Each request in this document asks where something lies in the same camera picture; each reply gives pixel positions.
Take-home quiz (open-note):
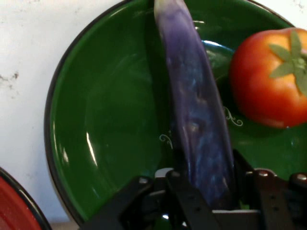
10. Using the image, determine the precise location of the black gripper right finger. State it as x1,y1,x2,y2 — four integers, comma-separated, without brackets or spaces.
233,149,307,230

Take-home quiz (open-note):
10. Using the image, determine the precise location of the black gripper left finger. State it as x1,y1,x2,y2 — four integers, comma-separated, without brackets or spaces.
81,167,222,230

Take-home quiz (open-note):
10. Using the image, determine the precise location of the purple toy eggplant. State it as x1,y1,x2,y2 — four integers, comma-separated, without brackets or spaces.
153,0,237,211

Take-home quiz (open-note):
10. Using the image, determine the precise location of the green plate with black rim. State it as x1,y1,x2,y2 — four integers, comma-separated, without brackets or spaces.
44,0,307,230

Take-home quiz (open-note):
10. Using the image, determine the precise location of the red toy tomato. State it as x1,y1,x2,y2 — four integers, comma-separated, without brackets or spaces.
228,27,307,129

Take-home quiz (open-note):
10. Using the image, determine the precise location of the red plate with black rim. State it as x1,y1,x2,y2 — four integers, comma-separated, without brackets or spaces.
0,167,52,230

